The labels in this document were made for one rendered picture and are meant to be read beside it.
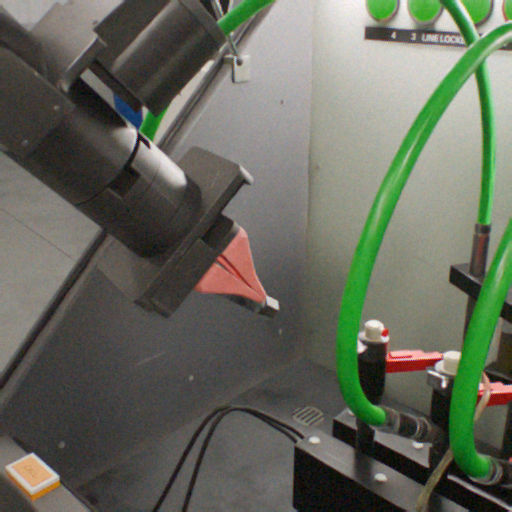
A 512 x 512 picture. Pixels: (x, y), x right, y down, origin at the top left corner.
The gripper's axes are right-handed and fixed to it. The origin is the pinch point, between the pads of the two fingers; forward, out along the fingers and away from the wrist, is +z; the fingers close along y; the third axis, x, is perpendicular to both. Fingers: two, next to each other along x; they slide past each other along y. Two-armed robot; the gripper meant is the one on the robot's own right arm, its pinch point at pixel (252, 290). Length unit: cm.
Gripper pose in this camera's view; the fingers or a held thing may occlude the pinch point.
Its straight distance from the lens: 47.7
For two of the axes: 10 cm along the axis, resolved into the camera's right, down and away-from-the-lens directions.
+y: 6.1, -7.9, 0.9
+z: 5.9, 5.3, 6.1
